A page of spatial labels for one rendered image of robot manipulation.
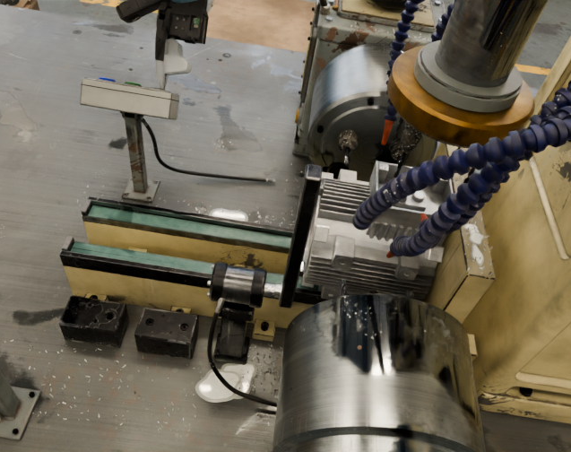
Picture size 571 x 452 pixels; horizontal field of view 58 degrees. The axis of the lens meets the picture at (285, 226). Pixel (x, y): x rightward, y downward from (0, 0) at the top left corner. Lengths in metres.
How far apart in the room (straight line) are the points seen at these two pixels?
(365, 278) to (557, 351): 0.30
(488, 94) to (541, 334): 0.35
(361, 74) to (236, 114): 0.53
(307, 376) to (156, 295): 0.44
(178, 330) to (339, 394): 0.42
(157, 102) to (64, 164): 0.37
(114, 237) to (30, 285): 0.18
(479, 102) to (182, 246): 0.61
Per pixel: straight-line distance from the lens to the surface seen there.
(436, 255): 0.81
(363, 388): 0.58
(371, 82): 0.97
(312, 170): 0.63
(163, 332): 0.93
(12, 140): 1.40
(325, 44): 1.15
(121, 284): 0.98
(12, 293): 1.10
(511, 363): 0.89
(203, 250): 1.01
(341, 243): 0.79
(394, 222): 0.78
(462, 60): 0.64
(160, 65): 1.03
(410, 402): 0.58
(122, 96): 1.03
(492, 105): 0.65
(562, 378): 0.98
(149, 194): 1.20
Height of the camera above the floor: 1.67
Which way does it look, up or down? 48 degrees down
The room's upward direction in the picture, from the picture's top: 11 degrees clockwise
